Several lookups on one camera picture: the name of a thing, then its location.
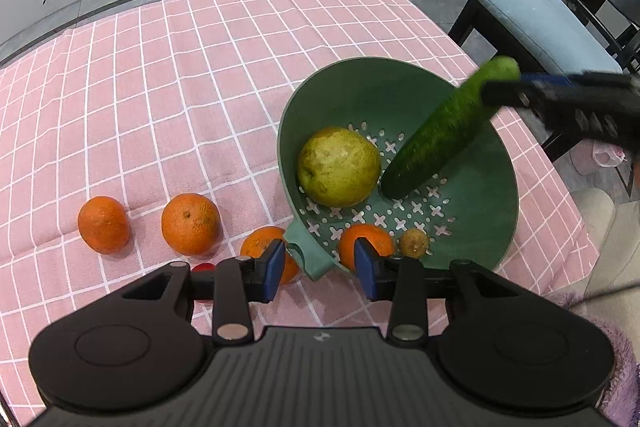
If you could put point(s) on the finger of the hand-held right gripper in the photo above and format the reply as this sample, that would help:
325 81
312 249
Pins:
550 80
505 92

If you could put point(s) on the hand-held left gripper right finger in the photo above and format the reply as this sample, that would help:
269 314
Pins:
364 271

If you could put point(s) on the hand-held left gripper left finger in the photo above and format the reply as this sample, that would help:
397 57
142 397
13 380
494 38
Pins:
274 271

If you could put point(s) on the green cucumber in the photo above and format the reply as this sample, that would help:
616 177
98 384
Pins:
440 137

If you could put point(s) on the green colander bowl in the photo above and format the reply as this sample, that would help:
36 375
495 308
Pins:
380 93

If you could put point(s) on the orange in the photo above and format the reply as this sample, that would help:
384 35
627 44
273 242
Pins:
372 237
104 225
257 244
191 224

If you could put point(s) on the pink slipper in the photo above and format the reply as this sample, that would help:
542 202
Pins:
609 154

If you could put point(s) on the small brown kiwi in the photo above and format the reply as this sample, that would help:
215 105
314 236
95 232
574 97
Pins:
413 243

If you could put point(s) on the light blue seat cushion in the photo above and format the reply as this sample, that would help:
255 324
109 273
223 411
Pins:
535 19

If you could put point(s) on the small red fruit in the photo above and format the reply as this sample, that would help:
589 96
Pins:
203 267

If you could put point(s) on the yellow-green pear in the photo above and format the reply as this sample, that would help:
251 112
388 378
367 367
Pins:
339 167

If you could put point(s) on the pink checkered tablecloth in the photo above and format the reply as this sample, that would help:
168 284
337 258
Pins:
165 97

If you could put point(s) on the purple fuzzy clothing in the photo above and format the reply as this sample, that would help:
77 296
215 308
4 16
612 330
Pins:
620 367

